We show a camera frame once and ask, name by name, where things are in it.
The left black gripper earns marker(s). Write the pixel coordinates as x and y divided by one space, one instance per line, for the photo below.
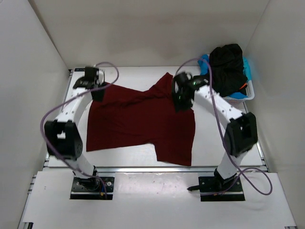
98 97

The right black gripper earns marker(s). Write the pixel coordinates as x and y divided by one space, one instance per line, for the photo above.
181 106

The dark red t shirt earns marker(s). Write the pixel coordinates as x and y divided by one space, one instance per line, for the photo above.
128 117

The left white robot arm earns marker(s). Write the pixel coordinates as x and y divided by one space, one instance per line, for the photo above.
63 138

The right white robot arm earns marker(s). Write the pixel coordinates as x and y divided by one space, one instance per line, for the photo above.
240 128

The blue t shirt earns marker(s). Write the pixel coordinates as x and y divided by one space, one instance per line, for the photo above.
246 71

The black label sticker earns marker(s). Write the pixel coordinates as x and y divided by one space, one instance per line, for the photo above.
79 69

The black t shirt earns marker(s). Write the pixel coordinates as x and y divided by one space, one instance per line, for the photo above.
228 70

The white plastic laundry basket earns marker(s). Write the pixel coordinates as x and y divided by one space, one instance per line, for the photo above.
249 95

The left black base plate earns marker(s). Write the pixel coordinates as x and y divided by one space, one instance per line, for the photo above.
92 189

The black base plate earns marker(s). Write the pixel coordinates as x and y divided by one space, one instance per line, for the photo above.
92 189
213 190

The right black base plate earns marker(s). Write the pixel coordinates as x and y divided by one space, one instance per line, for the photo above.
213 190

